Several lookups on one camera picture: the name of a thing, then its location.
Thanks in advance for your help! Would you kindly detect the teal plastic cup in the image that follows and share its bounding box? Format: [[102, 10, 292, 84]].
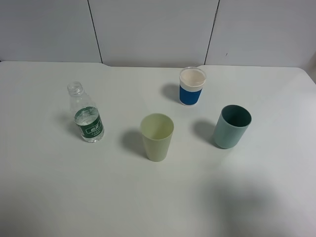
[[213, 105, 252, 149]]

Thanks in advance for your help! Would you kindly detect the clear green-label water bottle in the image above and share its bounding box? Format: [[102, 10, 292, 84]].
[[67, 81, 104, 143]]

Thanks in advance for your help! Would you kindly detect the light green plastic cup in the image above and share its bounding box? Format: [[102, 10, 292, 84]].
[[140, 113, 174, 162]]

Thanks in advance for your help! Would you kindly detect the blue white paper cup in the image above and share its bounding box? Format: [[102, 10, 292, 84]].
[[179, 67, 206, 106]]

